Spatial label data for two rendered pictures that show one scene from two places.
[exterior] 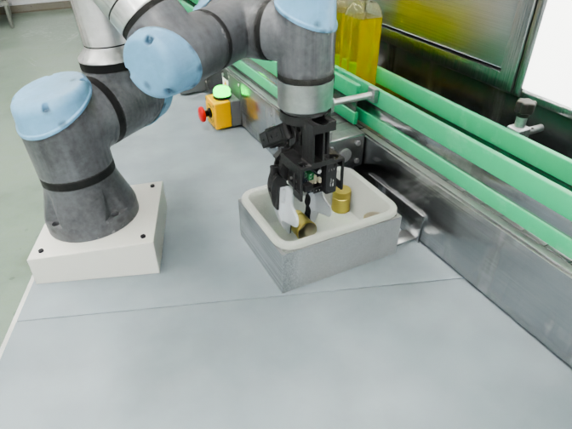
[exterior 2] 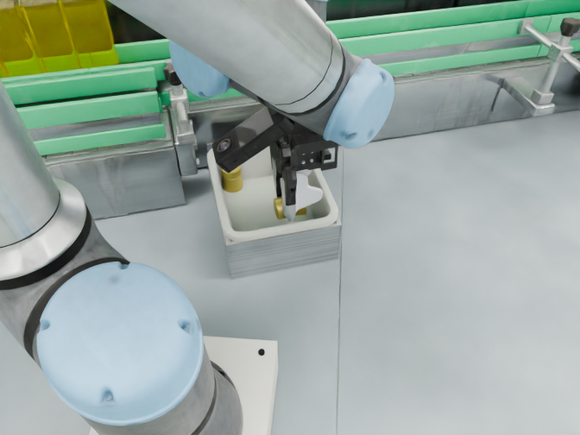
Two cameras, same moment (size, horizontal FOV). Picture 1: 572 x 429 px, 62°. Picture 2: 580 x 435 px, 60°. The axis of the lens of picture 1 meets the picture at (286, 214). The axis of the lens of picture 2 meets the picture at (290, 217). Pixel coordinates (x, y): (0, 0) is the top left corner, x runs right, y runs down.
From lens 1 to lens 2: 0.73 m
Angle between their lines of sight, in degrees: 58
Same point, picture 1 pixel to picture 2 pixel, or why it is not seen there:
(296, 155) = (306, 136)
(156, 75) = (382, 112)
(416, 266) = not seen: hidden behind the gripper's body
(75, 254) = not seen: outside the picture
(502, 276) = not seen: hidden behind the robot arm
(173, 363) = (418, 356)
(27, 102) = (158, 352)
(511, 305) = (388, 130)
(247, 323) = (374, 292)
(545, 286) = (410, 99)
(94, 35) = (36, 206)
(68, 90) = (159, 284)
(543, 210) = (387, 56)
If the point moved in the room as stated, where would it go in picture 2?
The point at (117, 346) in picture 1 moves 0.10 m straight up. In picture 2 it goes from (391, 411) to (403, 370)
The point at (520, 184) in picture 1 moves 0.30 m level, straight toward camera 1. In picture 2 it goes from (368, 49) to (532, 114)
